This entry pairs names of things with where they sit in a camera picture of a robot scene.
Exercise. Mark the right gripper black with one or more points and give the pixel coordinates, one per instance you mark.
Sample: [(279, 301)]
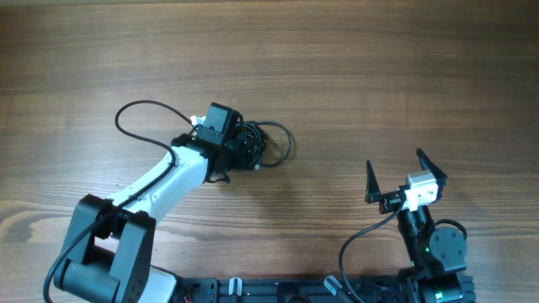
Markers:
[(390, 200)]

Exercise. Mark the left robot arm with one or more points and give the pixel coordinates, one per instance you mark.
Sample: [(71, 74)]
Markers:
[(106, 255)]

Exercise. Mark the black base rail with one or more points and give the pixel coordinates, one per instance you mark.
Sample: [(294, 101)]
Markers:
[(375, 289)]

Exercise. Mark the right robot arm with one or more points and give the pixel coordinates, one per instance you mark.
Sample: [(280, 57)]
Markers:
[(436, 249)]

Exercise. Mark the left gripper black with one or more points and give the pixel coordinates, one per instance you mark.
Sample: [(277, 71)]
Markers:
[(237, 159)]

